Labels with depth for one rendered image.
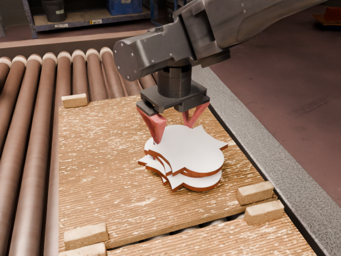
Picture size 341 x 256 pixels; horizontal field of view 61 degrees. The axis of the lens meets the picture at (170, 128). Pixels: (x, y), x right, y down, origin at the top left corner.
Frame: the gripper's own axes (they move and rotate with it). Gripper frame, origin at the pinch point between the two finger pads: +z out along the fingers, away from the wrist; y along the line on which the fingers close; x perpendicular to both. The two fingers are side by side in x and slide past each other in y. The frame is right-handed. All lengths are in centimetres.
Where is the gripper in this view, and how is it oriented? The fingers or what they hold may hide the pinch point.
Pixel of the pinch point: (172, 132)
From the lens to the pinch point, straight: 55.4
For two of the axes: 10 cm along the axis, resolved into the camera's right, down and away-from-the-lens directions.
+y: -8.0, 3.5, -4.9
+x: 6.0, 4.8, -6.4
